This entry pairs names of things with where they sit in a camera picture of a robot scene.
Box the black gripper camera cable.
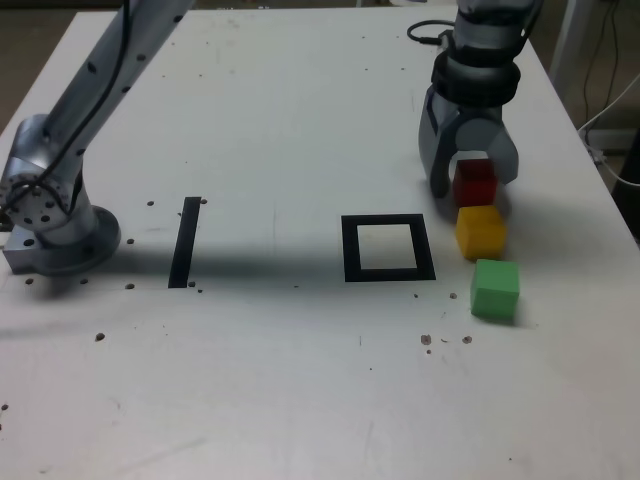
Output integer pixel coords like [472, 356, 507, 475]
[406, 19, 454, 48]

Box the red cube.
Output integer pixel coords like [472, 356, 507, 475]
[452, 158, 500, 207]

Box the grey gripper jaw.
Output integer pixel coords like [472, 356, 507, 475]
[417, 87, 464, 199]
[456, 118, 520, 186]

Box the green cube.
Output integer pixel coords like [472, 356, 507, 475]
[470, 258, 521, 321]

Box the black tape strip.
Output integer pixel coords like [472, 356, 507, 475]
[167, 196, 202, 290]

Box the black tape square outline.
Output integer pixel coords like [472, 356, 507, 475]
[341, 213, 437, 283]

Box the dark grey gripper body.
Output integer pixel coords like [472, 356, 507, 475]
[439, 97, 504, 127]

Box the black hanging cable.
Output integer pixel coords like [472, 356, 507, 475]
[582, 0, 624, 126]

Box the white metal frame leg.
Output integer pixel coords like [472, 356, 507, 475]
[548, 0, 601, 86]

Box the yellow cube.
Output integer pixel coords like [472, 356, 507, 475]
[454, 205, 508, 261]

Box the white cable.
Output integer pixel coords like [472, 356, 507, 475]
[578, 73, 640, 187]

